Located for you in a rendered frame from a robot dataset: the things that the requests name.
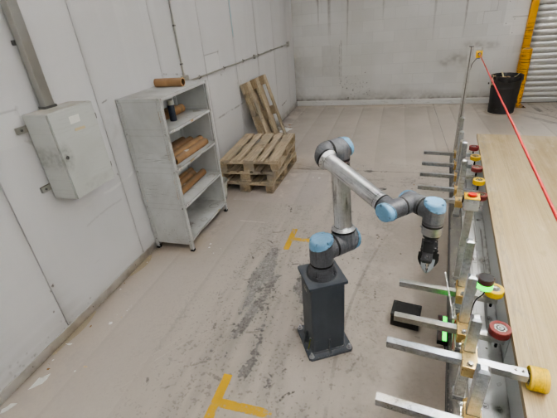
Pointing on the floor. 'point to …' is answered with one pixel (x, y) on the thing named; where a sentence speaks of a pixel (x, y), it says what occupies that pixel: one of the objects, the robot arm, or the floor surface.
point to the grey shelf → (200, 124)
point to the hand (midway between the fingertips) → (426, 271)
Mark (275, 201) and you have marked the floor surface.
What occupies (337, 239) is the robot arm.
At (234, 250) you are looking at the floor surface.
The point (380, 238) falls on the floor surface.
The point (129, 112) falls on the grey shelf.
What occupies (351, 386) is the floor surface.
